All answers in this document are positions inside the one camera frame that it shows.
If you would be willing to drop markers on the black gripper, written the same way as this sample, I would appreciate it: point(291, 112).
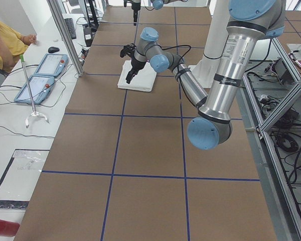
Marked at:
point(135, 65)
point(134, 5)

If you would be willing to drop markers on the white long-sleeve printed shirt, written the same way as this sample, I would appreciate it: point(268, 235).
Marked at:
point(143, 81)

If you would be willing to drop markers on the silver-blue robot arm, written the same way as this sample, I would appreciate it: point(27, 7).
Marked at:
point(157, 4)
point(235, 29)

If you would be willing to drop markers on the black keyboard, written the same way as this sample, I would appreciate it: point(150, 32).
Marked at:
point(70, 27)

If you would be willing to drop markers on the upper blue teach pendant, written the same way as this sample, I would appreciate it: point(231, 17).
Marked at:
point(52, 65)

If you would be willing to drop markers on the blue teach pendant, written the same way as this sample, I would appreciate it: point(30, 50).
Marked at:
point(40, 86)
point(52, 65)

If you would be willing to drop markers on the black computer mouse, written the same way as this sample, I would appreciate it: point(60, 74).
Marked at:
point(52, 50)

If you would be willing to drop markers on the lower blue teach pendant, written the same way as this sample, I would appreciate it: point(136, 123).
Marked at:
point(40, 86)

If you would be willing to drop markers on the green-tipped metal stand rod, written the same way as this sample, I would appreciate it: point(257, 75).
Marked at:
point(34, 113)

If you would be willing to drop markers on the person in yellow shirt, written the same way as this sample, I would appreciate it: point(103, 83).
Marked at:
point(12, 45)

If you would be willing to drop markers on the clear plastic bag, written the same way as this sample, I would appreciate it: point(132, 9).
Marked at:
point(20, 177)

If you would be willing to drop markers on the red cylinder object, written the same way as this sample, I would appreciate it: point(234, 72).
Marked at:
point(8, 228)

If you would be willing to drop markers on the aluminium frame post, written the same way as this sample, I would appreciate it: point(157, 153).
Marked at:
point(61, 26)

